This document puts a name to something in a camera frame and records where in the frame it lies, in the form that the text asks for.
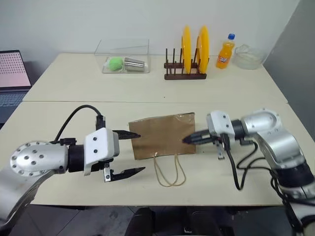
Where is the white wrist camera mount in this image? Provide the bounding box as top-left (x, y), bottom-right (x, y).
top-left (83, 127), bottom-right (121, 176)
top-left (206, 110), bottom-right (233, 144)

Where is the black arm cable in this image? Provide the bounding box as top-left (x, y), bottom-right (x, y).
top-left (220, 133), bottom-right (272, 190)
top-left (54, 105), bottom-right (107, 144)

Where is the dark wooden dish rack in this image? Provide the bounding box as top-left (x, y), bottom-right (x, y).
top-left (163, 47), bottom-right (210, 81)

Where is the brown paper bag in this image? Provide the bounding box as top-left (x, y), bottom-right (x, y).
top-left (128, 112), bottom-right (197, 188)

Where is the yellow plate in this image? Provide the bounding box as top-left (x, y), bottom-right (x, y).
top-left (196, 25), bottom-right (210, 74)
top-left (181, 24), bottom-right (192, 74)

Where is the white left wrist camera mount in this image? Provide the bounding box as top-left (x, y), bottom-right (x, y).
top-left (83, 127), bottom-right (121, 176)

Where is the clear plastic bowl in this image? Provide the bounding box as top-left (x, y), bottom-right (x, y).
top-left (233, 44), bottom-right (266, 70)

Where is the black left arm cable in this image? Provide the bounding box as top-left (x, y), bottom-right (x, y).
top-left (54, 105), bottom-right (107, 144)

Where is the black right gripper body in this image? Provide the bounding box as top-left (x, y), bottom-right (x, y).
top-left (208, 132), bottom-right (226, 161)

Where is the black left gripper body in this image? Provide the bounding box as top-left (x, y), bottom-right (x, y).
top-left (90, 129), bottom-right (121, 184)

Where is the green ball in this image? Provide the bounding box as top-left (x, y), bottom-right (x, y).
top-left (106, 57), bottom-right (125, 72)

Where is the dark rounded shape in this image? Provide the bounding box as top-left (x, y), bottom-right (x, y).
top-left (125, 207), bottom-right (158, 236)

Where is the orange soda bottle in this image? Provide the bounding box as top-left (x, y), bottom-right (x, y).
top-left (216, 33), bottom-right (236, 70)

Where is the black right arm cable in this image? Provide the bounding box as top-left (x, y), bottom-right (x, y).
top-left (220, 133), bottom-right (272, 190)

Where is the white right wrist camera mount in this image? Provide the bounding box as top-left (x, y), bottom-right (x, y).
top-left (206, 110), bottom-right (233, 144)

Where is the grey laptop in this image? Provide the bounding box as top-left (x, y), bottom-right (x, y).
top-left (0, 50), bottom-right (33, 124)

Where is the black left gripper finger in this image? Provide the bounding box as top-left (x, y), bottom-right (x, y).
top-left (115, 129), bottom-right (142, 141)
top-left (111, 166), bottom-right (146, 182)

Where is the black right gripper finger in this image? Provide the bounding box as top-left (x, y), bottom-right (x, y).
top-left (183, 136), bottom-right (214, 146)
top-left (183, 130), bottom-right (210, 140)

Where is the silver metal cup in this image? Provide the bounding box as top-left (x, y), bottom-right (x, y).
top-left (124, 57), bottom-right (149, 72)

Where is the clear plastic box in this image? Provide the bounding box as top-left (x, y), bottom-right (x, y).
top-left (94, 38), bottom-right (151, 74)

